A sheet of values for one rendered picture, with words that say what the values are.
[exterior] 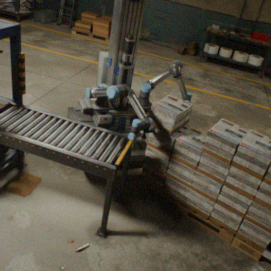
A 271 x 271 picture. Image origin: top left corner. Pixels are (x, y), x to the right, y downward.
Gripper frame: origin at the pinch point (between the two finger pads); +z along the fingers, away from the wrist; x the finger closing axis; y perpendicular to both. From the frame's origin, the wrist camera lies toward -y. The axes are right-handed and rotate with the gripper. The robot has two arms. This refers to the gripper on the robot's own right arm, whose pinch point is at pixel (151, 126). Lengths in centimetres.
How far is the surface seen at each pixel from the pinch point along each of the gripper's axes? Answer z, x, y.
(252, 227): 5, -124, -52
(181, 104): 30.0, -11.8, 21.9
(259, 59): 615, 47, -42
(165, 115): 4.0, -9.7, 16.6
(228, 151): 5, -78, 11
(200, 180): 4, -63, -32
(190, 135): 22.6, -33.2, -2.2
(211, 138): 5, -60, 14
